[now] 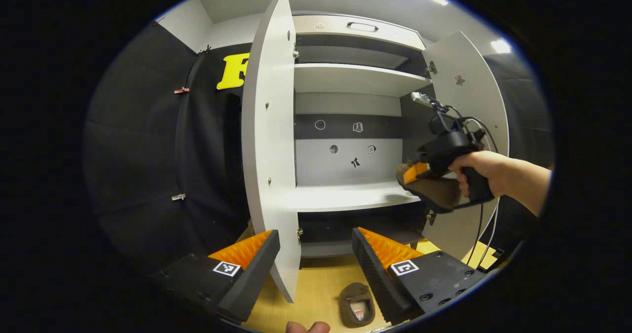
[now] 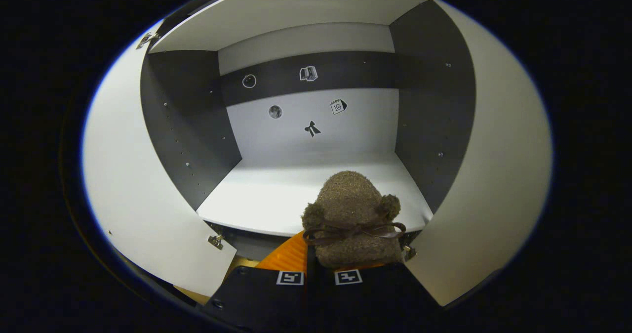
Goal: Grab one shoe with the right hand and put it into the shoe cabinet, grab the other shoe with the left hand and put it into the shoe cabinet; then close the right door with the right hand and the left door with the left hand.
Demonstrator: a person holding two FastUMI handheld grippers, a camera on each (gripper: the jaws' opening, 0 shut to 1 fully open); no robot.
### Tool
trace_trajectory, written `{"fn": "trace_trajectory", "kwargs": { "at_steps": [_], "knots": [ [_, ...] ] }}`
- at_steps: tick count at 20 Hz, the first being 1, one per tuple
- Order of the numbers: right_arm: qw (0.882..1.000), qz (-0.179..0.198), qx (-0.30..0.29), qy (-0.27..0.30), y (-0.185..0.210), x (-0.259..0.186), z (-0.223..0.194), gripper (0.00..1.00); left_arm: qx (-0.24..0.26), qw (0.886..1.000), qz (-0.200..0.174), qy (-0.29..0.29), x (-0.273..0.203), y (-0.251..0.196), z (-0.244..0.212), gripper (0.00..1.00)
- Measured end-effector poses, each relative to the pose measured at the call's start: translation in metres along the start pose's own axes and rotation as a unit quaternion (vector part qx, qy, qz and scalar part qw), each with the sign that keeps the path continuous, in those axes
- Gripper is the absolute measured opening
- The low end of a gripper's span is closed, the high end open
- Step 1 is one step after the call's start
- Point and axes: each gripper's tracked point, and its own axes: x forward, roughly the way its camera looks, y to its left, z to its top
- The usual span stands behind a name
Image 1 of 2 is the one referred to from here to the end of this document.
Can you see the white shoe cabinet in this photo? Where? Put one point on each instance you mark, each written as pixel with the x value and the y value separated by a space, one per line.
pixel 316 170

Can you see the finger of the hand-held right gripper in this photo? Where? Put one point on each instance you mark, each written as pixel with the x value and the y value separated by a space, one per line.
pixel 412 174

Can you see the silver cloth clip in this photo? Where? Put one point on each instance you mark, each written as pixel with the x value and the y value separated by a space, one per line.
pixel 178 196

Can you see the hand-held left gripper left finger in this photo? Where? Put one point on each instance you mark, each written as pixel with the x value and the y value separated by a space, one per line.
pixel 254 278

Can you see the red cloth clip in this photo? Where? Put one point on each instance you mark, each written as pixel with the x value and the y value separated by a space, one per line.
pixel 181 90

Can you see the brown fuzzy shoe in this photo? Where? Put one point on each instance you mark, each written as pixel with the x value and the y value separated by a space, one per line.
pixel 439 194
pixel 356 298

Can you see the white thin cabinet shelf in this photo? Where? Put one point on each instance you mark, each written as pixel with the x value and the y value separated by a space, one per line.
pixel 355 80

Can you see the beige cabinet drawer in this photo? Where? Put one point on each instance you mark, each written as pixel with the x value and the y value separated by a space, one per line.
pixel 395 35

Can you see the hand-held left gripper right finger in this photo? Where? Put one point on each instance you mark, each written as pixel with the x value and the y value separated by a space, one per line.
pixel 375 278

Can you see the small ceiling light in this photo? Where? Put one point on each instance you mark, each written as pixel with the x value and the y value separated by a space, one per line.
pixel 501 46

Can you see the black frame foot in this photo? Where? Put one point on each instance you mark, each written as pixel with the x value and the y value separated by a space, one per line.
pixel 495 254

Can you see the white thick cabinet shelf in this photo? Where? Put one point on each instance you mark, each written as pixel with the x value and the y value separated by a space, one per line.
pixel 345 197

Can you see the white cabinet door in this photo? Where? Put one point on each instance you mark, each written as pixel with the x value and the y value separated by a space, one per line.
pixel 474 101
pixel 269 150

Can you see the black cloth clip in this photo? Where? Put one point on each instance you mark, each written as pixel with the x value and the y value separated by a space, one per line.
pixel 205 50

